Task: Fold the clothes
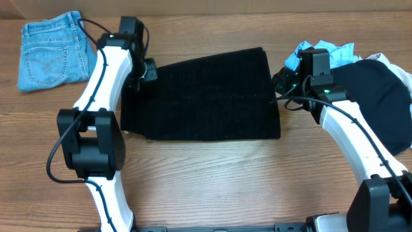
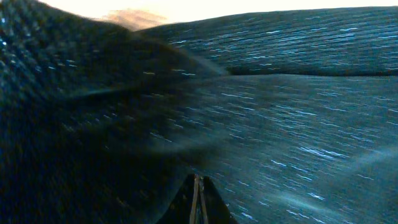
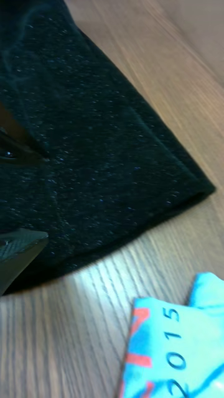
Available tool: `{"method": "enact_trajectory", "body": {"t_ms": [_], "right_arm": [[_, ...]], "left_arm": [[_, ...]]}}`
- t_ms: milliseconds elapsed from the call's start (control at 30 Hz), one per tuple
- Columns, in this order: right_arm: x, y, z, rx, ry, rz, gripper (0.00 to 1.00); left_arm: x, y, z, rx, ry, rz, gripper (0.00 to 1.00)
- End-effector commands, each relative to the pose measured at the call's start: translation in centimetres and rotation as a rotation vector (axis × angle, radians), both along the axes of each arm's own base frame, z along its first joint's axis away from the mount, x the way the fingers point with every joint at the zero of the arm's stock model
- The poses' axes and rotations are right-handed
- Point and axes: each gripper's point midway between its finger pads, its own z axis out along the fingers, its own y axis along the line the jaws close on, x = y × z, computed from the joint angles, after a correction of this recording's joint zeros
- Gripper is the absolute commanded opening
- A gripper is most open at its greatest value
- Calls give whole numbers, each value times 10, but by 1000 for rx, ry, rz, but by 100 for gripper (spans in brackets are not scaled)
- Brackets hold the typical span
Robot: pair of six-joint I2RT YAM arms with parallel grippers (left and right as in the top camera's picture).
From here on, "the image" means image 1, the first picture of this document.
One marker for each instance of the light blue printed t-shirt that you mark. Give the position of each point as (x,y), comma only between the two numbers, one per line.
(339,55)

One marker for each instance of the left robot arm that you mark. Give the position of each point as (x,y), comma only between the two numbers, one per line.
(90,136)

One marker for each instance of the folded blue denim jeans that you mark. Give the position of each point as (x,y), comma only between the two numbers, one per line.
(54,52)

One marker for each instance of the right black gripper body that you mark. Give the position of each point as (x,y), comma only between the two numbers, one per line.
(282,81)

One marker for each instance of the plain black cloth garment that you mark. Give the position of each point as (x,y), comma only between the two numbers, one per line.
(383,99)

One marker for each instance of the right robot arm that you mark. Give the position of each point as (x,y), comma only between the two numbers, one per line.
(383,199)

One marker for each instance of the white cloth garment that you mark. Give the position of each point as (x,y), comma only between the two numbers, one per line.
(404,76)

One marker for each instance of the black sparkly knit garment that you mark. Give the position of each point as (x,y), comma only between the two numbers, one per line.
(220,97)

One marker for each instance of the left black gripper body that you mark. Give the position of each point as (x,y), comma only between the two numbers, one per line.
(145,71)

